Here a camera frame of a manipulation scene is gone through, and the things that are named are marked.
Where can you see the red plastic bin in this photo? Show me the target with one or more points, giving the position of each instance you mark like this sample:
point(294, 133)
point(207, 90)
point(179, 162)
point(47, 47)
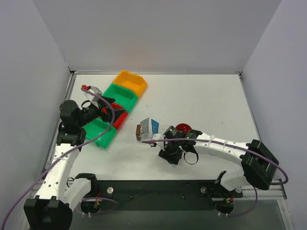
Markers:
point(121, 119)

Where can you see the green plastic bin upper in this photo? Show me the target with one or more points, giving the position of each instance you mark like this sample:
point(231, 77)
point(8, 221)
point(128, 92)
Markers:
point(123, 96)

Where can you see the clear glass tray wooden handles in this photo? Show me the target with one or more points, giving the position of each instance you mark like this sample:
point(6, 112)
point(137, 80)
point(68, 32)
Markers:
point(141, 137)

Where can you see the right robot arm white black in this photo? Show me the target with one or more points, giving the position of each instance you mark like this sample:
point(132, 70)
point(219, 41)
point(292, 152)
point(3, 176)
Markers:
point(257, 164)

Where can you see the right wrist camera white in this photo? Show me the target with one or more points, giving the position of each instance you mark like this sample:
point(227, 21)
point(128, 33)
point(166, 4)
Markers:
point(156, 143)

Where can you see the yellow plastic bin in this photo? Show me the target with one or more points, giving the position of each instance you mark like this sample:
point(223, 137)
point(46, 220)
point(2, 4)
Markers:
point(131, 81)

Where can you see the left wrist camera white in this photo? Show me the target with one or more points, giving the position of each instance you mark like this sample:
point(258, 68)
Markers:
point(91, 94)

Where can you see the red cup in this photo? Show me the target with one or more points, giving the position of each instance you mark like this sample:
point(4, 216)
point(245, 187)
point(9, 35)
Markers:
point(183, 127)

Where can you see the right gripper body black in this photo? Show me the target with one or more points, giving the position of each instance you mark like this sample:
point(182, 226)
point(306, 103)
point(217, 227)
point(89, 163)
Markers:
point(159, 140)

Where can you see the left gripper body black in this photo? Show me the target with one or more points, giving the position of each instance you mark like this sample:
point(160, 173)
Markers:
point(103, 109)

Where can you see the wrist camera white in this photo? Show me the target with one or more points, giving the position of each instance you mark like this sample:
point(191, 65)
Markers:
point(91, 94)
point(156, 143)

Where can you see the blue toothpaste box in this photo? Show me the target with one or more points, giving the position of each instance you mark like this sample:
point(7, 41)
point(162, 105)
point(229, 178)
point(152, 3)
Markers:
point(155, 126)

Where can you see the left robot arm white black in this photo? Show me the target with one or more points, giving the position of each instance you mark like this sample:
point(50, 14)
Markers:
point(53, 205)

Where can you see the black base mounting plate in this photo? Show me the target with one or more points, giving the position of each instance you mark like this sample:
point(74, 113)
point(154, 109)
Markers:
point(156, 195)

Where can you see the aluminium frame rail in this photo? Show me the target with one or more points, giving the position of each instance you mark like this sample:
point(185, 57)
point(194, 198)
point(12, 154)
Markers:
point(275, 192)

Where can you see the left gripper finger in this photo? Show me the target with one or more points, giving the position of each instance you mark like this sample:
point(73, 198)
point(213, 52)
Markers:
point(105, 101)
point(118, 114)

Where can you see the white toothpaste tube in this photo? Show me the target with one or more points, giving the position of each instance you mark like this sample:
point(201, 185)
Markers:
point(146, 126)

